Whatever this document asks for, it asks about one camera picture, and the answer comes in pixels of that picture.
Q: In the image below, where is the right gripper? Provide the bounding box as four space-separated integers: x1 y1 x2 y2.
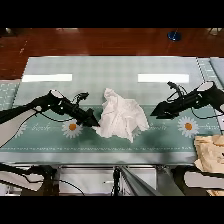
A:
165 93 201 118

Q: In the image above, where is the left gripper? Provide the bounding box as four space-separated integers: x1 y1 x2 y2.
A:
59 98 94 126

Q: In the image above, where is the white shirt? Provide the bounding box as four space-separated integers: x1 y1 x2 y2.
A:
92 87 151 144

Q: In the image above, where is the beige garment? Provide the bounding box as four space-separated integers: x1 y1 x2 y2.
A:
193 134 224 197

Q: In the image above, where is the blue round object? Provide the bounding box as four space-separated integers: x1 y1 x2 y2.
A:
167 30 183 43

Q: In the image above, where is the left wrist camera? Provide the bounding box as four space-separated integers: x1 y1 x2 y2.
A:
71 91 90 106

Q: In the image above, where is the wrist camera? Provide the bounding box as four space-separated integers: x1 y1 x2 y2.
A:
166 80 188 101
71 91 90 106

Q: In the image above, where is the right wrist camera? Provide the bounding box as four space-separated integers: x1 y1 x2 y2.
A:
166 80 188 101

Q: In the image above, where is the black cable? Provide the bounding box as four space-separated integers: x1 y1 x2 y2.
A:
39 110 74 123
111 166 122 197
53 179 86 197
190 105 224 120

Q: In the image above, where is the silver frame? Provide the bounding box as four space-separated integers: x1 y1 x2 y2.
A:
0 162 198 197

